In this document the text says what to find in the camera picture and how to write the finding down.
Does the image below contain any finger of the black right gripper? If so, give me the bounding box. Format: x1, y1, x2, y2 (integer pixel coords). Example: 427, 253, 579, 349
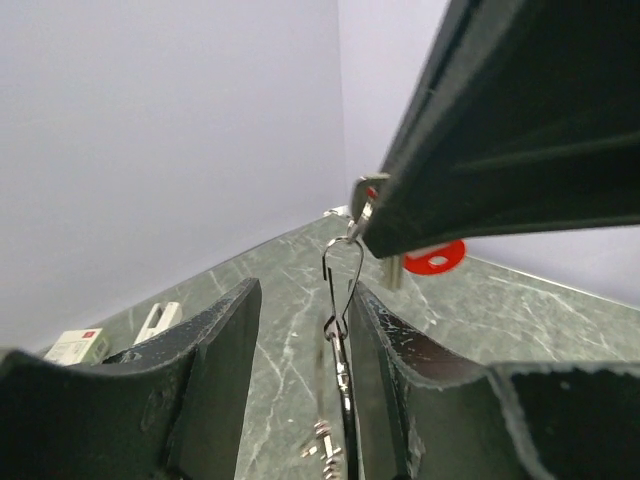
362, 1, 639, 258

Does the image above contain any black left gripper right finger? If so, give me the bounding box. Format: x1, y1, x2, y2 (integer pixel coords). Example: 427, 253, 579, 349
349, 284, 639, 479

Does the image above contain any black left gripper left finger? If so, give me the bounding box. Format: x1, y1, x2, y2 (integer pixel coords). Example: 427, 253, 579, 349
1, 278, 262, 479

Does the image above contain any silver keyring with clips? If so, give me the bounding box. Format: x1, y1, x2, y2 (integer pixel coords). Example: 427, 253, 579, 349
300, 172, 389, 479

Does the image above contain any white stapler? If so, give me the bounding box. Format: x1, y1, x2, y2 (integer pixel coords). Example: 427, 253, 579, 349
134, 302, 183, 345

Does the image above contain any green white staple box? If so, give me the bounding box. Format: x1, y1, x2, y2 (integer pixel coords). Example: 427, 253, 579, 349
44, 328, 109, 366

